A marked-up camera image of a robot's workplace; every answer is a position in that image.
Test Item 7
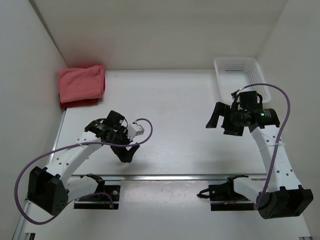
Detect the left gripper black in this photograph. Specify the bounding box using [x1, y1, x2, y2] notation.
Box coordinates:
[106, 125, 139, 163]

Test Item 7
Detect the dark red t shirt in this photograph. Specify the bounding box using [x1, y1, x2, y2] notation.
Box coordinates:
[60, 98, 99, 109]

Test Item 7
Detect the salmon pink t shirt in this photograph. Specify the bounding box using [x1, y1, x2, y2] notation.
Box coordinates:
[58, 65, 106, 104]

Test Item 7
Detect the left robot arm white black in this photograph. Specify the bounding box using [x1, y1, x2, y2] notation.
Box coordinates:
[27, 110, 145, 216]

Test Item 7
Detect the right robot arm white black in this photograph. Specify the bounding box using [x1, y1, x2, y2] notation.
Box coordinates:
[197, 91, 314, 219]

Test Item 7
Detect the white plastic laundry basket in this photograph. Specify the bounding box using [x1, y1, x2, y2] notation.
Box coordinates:
[214, 57, 271, 104]

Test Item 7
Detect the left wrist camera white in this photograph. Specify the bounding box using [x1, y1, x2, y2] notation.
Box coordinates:
[127, 122, 145, 139]

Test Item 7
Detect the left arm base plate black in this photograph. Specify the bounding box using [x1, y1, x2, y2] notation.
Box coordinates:
[73, 180, 121, 210]

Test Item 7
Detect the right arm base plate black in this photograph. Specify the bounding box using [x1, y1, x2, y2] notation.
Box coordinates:
[196, 175, 254, 212]

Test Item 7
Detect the aluminium frame rail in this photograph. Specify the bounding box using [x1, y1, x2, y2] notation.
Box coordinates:
[21, 107, 313, 240]

